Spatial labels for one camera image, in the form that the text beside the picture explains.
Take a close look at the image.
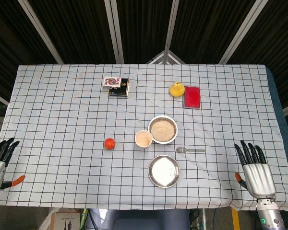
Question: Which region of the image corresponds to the orange fruit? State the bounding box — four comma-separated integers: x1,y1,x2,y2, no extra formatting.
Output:
104,138,116,150

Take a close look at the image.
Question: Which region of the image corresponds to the checkered tablecloth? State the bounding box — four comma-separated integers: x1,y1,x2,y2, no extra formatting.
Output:
0,63,288,211

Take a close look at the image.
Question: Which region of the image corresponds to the dark blue under cloth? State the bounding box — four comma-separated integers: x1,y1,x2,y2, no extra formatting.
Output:
264,66,288,168

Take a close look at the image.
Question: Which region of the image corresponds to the white triangular frame brace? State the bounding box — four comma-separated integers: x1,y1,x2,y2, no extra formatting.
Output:
146,49,186,64

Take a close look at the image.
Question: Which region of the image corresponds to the blue-grey robot torso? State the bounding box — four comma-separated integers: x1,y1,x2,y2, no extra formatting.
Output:
86,208,192,230

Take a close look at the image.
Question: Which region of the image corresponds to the red stamp pad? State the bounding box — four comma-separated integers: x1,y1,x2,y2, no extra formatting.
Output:
182,85,202,110

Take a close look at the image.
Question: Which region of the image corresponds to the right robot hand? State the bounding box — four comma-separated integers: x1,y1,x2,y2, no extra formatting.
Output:
234,140,277,200

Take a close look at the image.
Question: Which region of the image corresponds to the white bowl of grain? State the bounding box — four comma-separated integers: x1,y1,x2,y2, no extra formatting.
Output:
148,115,179,145

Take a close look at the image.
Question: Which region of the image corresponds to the white aluminium frame post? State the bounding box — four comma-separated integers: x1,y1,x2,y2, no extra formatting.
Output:
104,0,125,64
165,0,180,63
17,0,64,65
218,0,267,65

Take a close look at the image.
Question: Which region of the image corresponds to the playing card deck box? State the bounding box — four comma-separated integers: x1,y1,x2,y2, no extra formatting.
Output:
107,78,130,97

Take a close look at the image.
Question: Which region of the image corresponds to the cardboard box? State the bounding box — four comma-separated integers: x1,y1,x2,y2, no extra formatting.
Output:
50,212,81,230

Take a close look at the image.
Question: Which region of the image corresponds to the white paper cup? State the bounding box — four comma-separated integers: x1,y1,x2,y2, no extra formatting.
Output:
134,130,153,149

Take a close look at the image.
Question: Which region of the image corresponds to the steel plate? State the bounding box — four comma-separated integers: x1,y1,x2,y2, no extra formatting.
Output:
148,155,181,188

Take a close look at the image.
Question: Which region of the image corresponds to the yellow pear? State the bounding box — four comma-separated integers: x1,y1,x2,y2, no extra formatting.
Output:
168,81,186,97

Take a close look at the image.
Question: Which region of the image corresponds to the metal spoon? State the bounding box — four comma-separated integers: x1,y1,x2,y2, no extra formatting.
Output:
176,146,206,154

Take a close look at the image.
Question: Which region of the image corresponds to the yellow table leg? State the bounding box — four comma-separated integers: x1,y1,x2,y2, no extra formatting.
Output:
231,207,240,227

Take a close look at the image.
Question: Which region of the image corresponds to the queen playing card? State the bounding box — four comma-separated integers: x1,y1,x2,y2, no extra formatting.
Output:
102,76,122,88

